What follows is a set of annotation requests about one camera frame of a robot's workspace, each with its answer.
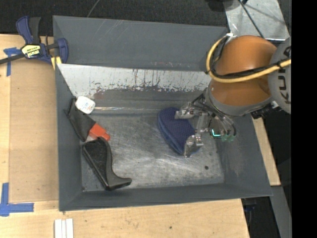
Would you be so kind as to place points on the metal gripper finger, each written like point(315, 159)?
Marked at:
point(192, 145)
point(185, 113)

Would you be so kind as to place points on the blue mesh pad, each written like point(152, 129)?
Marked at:
point(173, 128)

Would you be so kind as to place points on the grey metal bin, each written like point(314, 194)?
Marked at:
point(138, 46)

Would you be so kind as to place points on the red-orange plastic piece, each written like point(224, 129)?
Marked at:
point(99, 131)

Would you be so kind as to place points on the black curved brush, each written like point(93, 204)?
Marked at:
point(101, 157)

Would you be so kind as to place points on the white oval tag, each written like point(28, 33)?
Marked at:
point(85, 104)

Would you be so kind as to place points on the pale wood board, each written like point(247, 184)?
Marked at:
point(32, 133)

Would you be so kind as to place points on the black cylinder on white bracket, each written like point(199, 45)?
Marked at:
point(265, 111)

